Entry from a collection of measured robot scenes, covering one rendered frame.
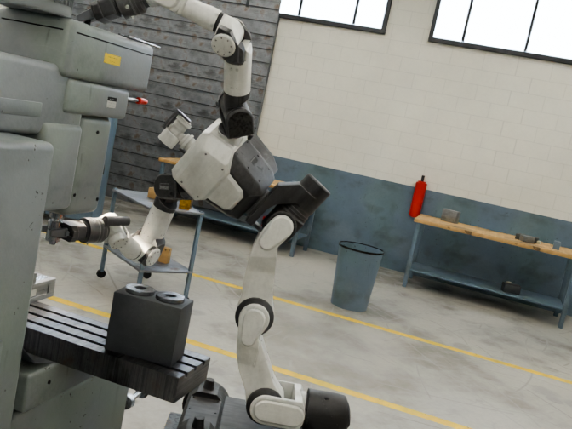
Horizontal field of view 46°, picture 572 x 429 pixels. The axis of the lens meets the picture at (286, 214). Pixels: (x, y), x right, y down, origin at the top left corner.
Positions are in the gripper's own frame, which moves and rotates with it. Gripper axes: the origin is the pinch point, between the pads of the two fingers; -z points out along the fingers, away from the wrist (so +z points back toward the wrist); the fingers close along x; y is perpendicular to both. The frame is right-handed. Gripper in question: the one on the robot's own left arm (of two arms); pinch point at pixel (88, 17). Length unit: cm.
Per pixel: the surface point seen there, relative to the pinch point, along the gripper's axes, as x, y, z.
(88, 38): -20.1, -10.3, 2.6
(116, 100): 0.4, -27.0, -0.9
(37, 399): -24, -105, -49
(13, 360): -47, -87, -39
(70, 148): -18.6, -37.7, -14.0
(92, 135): -5.4, -35.3, -10.3
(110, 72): -6.8, -19.2, 2.1
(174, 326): -21, -98, -2
